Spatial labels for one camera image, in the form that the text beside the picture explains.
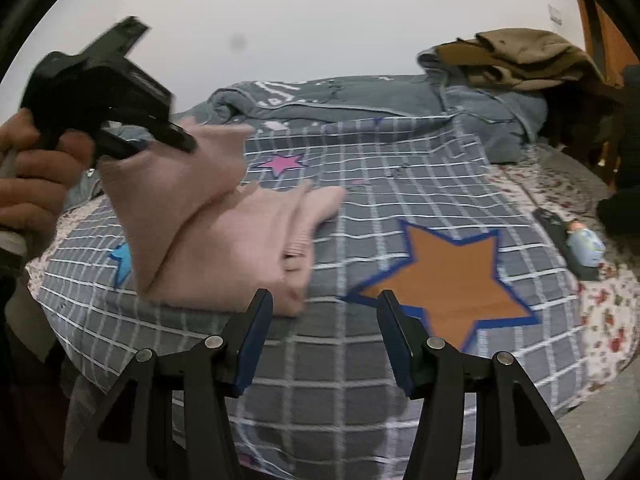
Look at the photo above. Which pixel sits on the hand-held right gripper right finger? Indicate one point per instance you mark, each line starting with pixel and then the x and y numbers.
pixel 398 351

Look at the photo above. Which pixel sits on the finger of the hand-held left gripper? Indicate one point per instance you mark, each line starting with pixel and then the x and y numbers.
pixel 117 146
pixel 175 136

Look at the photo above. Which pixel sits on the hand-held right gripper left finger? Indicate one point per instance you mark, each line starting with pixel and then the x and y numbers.
pixel 255 346

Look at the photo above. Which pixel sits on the pink knit sweater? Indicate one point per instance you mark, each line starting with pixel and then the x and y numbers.
pixel 200 240

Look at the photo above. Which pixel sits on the person's left hand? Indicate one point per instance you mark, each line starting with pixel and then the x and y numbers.
pixel 40 180

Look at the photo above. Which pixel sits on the grey checked star quilt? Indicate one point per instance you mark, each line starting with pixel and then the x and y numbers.
pixel 350 360

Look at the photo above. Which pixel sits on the grey-blue blanket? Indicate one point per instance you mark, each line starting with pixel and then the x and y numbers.
pixel 350 100

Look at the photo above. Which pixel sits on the dark flat object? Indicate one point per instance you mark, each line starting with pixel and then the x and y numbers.
pixel 550 222

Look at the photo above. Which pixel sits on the floral bed sheet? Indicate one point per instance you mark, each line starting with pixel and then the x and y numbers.
pixel 610 320

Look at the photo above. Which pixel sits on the light blue plastic toy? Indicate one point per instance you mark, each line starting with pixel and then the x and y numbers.
pixel 586 245

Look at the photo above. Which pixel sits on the person's grey clothing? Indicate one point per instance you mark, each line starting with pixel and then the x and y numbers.
pixel 30 360

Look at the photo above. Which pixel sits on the brown garment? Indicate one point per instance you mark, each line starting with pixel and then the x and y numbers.
pixel 525 55

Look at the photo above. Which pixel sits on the orange wooden door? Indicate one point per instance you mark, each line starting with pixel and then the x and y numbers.
pixel 607 40

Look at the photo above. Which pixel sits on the white wall switch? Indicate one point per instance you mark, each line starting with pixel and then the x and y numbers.
pixel 555 13

